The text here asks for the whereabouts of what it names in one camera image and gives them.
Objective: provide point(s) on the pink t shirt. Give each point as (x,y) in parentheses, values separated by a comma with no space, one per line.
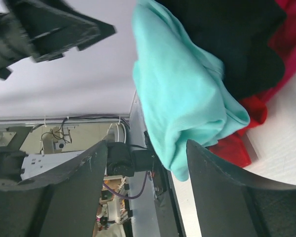
(284,43)

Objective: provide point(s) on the teal t shirt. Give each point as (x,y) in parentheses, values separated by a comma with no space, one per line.
(180,88)

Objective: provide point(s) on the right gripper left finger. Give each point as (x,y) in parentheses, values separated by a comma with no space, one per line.
(61,202)

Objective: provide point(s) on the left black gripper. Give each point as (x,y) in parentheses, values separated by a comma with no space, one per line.
(44,30)

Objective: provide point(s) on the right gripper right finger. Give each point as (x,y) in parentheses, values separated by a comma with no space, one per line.
(233,202)

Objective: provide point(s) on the red t shirt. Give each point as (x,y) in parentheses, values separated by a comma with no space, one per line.
(232,148)

